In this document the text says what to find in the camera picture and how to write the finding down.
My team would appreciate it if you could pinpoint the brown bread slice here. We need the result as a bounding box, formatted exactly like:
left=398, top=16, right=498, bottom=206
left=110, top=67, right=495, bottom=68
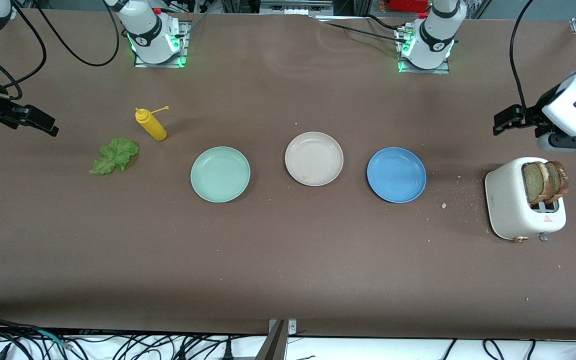
left=522, top=161, right=553, bottom=206
left=543, top=160, right=570, bottom=204

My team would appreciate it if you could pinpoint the green lettuce leaf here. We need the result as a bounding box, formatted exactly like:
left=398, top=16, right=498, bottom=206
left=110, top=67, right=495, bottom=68
left=89, top=137, right=140, bottom=176

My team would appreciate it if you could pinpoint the yellow mustard squeeze bottle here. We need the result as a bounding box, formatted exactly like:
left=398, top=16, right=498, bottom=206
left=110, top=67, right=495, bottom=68
left=134, top=105, right=170, bottom=142

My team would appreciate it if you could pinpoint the blue plate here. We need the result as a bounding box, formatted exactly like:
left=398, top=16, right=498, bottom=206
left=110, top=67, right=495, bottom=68
left=366, top=147, right=427, bottom=204

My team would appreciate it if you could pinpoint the beige plate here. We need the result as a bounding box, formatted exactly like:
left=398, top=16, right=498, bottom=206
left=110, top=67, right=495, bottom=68
left=284, top=131, right=345, bottom=187

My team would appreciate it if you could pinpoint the mint green plate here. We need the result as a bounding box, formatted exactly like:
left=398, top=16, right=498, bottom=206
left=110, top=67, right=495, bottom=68
left=190, top=146, right=252, bottom=204

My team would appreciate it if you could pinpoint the white toaster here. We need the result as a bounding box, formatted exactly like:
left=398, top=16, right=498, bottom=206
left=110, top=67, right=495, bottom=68
left=484, top=157, right=567, bottom=244

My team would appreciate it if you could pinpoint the red background object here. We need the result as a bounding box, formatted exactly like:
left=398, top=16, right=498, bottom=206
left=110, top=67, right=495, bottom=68
left=387, top=0, right=430, bottom=13

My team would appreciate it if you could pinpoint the silver background box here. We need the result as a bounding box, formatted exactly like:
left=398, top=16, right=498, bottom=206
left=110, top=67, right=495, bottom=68
left=259, top=0, right=334, bottom=16

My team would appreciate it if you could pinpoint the grey metal strut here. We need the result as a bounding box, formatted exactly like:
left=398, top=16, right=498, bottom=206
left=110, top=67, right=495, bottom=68
left=254, top=320, right=289, bottom=360

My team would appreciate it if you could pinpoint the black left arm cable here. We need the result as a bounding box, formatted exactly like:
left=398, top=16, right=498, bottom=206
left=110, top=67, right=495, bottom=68
left=510, top=0, right=544, bottom=119

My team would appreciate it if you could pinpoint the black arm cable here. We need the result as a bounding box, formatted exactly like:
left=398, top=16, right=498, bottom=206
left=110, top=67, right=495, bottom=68
left=510, top=0, right=544, bottom=119
left=0, top=0, right=120, bottom=101

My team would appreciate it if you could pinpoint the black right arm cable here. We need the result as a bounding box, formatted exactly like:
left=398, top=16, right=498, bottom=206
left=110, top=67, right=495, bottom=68
left=0, top=0, right=120, bottom=101

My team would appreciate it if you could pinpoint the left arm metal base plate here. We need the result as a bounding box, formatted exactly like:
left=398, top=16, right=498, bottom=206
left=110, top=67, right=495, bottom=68
left=395, top=27, right=452, bottom=75

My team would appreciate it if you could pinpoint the black base cable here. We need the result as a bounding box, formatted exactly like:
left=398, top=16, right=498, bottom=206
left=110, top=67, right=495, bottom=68
left=364, top=13, right=410, bottom=32
left=318, top=20, right=405, bottom=44

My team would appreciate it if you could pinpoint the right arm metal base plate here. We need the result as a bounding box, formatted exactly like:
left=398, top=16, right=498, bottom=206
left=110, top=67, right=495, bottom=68
left=133, top=20, right=189, bottom=69

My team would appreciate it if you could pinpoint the teal floor cable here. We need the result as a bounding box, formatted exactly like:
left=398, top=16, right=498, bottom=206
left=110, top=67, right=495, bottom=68
left=37, top=328, right=72, bottom=350

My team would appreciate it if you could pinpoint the black floor cable loop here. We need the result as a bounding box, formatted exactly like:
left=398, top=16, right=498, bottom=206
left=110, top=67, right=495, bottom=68
left=483, top=338, right=507, bottom=360

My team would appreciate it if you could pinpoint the silver metal bracket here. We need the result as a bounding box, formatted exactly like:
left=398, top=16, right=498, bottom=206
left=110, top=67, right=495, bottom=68
left=268, top=318, right=298, bottom=336

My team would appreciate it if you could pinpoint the black floor cable tangle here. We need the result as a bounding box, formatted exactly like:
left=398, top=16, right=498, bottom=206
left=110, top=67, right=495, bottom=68
left=0, top=316, right=250, bottom=360

